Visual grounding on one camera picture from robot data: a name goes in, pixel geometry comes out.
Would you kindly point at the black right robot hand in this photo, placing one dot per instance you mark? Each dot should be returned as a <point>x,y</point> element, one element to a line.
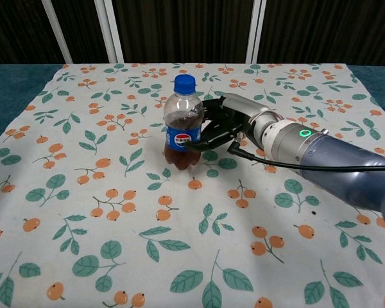
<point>226,120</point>

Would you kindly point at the Pepsi bottle with blue cap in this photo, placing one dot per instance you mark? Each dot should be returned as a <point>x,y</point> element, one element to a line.
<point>183,128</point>

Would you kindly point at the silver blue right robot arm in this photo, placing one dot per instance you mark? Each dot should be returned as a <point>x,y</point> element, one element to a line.
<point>324,157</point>

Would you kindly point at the dark ribbed backdrop curtain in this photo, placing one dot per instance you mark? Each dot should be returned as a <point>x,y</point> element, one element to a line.
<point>186,29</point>

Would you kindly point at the white fruit-and-leaf print tablecloth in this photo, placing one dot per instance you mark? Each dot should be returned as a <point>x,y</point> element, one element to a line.
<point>115,205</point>

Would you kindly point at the teal fabric table cover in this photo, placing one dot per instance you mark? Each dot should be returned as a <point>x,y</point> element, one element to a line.
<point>9,93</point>

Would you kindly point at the white double frame post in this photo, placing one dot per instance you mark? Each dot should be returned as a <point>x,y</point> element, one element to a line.
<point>110,30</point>

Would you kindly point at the white slanted frame post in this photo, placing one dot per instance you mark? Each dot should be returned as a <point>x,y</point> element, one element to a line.
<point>56,30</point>

